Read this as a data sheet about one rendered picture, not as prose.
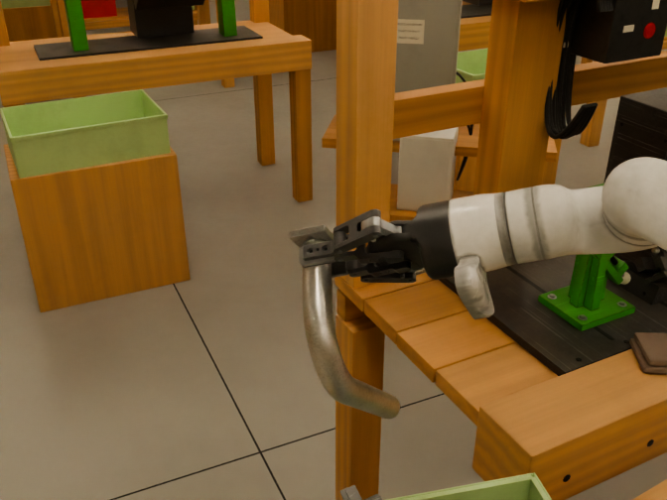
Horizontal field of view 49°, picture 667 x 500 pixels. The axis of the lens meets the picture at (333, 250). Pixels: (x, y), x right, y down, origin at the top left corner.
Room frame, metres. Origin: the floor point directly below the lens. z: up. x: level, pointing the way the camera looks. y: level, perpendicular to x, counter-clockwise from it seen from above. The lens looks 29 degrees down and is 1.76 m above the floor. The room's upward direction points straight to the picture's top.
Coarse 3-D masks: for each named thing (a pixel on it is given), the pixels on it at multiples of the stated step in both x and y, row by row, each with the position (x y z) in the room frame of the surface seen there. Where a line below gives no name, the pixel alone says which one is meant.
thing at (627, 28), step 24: (624, 0) 1.58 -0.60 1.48; (648, 0) 1.61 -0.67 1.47; (576, 24) 1.66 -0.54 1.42; (600, 24) 1.60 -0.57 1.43; (624, 24) 1.59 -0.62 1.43; (648, 24) 1.62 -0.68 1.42; (576, 48) 1.65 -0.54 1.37; (600, 48) 1.59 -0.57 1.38; (624, 48) 1.59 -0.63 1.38; (648, 48) 1.63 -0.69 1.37
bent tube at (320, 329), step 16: (304, 240) 0.67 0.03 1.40; (320, 240) 0.67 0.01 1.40; (304, 272) 0.65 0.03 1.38; (320, 272) 0.64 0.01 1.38; (304, 288) 0.63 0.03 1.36; (320, 288) 0.63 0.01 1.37; (304, 304) 0.62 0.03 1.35; (320, 304) 0.61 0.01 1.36; (304, 320) 0.61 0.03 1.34; (320, 320) 0.60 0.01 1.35; (320, 336) 0.59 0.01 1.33; (320, 352) 0.59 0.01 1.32; (336, 352) 0.59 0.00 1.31; (320, 368) 0.59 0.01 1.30; (336, 368) 0.59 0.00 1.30; (336, 384) 0.59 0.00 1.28; (352, 384) 0.60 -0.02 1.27; (336, 400) 0.60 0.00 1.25; (352, 400) 0.60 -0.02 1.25; (368, 400) 0.63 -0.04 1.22; (384, 400) 0.67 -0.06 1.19; (384, 416) 0.68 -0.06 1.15
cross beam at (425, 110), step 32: (576, 64) 1.86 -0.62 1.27; (608, 64) 1.86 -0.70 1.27; (640, 64) 1.90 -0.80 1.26; (416, 96) 1.59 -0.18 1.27; (448, 96) 1.62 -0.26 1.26; (480, 96) 1.67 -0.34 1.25; (576, 96) 1.80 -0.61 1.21; (608, 96) 1.86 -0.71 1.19; (416, 128) 1.59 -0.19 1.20; (448, 128) 1.63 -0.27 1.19
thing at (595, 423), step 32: (544, 384) 1.05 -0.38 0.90; (576, 384) 1.05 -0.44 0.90; (608, 384) 1.05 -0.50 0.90; (640, 384) 1.05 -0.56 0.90; (480, 416) 0.99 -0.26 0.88; (512, 416) 0.97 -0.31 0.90; (544, 416) 0.97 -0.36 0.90; (576, 416) 0.97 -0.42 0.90; (608, 416) 0.97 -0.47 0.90; (640, 416) 0.99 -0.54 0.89; (480, 448) 0.98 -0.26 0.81; (512, 448) 0.91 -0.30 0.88; (544, 448) 0.89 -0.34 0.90; (576, 448) 0.92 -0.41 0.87; (608, 448) 0.96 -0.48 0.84; (640, 448) 1.00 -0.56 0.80; (544, 480) 0.89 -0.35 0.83; (576, 480) 0.93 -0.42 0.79
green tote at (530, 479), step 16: (496, 480) 0.76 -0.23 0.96; (512, 480) 0.76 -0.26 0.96; (528, 480) 0.77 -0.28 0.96; (416, 496) 0.74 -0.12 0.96; (432, 496) 0.74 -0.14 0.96; (448, 496) 0.74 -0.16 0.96; (464, 496) 0.74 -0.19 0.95; (480, 496) 0.75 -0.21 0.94; (496, 496) 0.76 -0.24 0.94; (512, 496) 0.76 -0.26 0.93; (528, 496) 0.77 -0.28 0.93; (544, 496) 0.74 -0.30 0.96
